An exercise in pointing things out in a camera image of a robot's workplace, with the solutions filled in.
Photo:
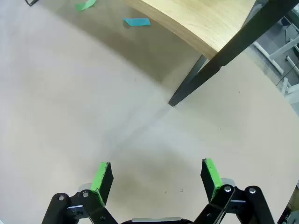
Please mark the blue paper scrap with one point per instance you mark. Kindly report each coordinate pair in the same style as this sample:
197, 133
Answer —
137, 22

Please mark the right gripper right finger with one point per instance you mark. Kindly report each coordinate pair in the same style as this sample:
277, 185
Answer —
210, 179

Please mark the green paper scrap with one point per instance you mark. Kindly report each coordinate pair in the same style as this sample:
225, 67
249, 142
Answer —
84, 5

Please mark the two-tier wood shelf black frame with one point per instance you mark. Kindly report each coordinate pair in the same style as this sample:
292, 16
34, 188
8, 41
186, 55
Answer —
198, 23

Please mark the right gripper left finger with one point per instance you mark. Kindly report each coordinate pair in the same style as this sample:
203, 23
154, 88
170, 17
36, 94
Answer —
104, 184

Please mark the white table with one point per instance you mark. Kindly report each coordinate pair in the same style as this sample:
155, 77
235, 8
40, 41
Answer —
280, 50

